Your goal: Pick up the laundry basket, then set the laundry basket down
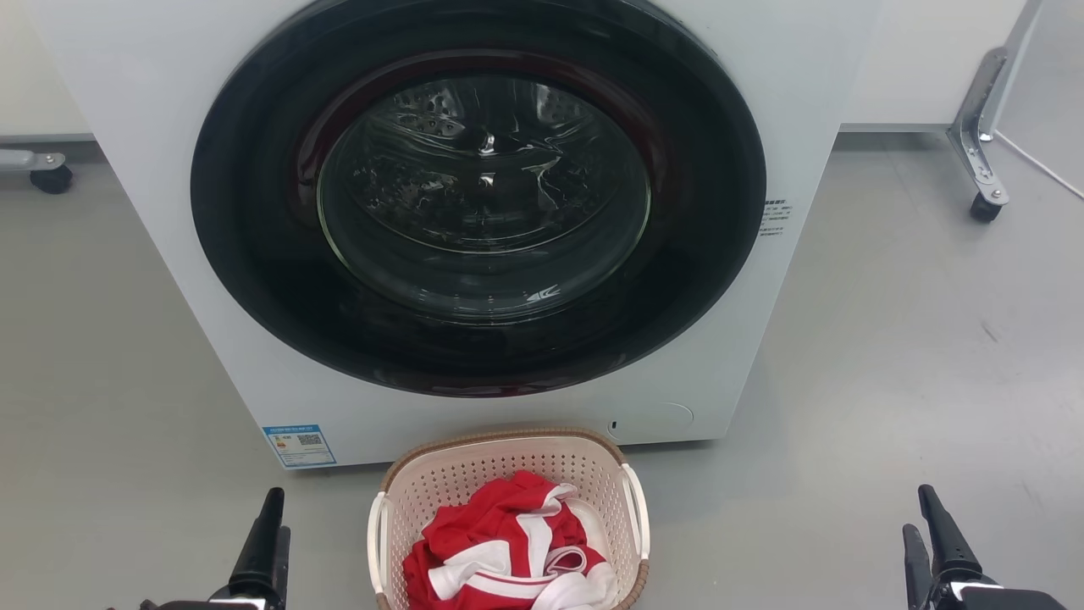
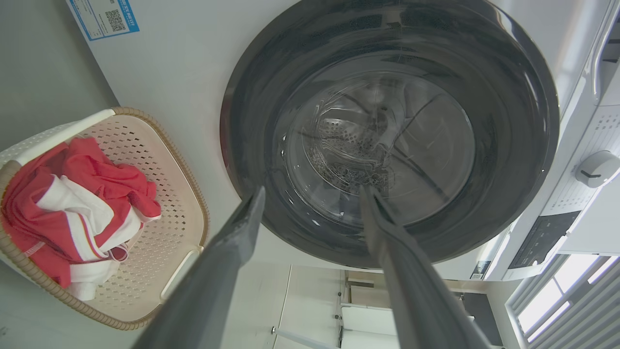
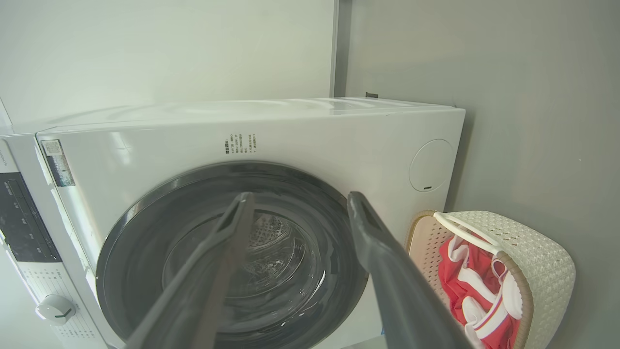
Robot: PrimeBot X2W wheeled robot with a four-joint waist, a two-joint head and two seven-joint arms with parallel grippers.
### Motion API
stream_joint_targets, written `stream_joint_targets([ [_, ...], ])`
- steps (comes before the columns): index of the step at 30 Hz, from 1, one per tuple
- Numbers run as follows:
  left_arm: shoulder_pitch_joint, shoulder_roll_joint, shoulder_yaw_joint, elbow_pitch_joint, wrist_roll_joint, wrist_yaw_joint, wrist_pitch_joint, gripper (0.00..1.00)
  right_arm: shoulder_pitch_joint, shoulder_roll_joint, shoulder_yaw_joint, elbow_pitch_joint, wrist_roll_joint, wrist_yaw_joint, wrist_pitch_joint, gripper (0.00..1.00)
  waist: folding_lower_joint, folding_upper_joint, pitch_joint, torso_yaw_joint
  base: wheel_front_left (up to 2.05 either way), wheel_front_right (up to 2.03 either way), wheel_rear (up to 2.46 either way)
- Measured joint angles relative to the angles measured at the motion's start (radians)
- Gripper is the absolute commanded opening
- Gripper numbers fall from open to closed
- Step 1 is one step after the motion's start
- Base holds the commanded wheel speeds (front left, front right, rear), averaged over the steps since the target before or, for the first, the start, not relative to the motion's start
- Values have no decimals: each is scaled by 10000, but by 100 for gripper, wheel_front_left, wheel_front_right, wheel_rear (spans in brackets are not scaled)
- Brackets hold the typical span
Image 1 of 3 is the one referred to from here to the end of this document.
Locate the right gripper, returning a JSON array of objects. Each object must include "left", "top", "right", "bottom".
[{"left": 901, "top": 485, "right": 1070, "bottom": 610}]

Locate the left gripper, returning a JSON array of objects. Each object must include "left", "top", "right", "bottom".
[{"left": 106, "top": 487, "right": 292, "bottom": 610}]

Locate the red and white garment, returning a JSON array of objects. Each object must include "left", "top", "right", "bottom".
[{"left": 403, "top": 471, "right": 619, "bottom": 610}]

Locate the beige perforated plastic laundry basket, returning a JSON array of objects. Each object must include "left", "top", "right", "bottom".
[{"left": 367, "top": 428, "right": 651, "bottom": 610}]

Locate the blue energy label sticker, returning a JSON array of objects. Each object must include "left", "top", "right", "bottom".
[{"left": 263, "top": 424, "right": 337, "bottom": 469}]

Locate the white front-load washing machine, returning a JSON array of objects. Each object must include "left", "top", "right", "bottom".
[{"left": 25, "top": 0, "right": 882, "bottom": 471}]

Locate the round washer filter cover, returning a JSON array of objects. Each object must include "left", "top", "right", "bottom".
[{"left": 606, "top": 402, "right": 695, "bottom": 443}]

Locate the printed text label on washer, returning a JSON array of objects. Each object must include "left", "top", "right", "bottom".
[{"left": 760, "top": 199, "right": 794, "bottom": 238}]

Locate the round black washer door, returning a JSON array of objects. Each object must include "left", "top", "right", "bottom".
[{"left": 191, "top": 0, "right": 767, "bottom": 397}]

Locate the tall metal leg with caster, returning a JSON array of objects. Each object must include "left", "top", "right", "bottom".
[{"left": 947, "top": 0, "right": 1044, "bottom": 224}]

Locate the short metal leg with caster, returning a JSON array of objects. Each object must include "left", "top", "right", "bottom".
[{"left": 0, "top": 149, "right": 75, "bottom": 195}]

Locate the thin white floor cable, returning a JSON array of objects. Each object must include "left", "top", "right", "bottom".
[{"left": 991, "top": 127, "right": 1084, "bottom": 202}]

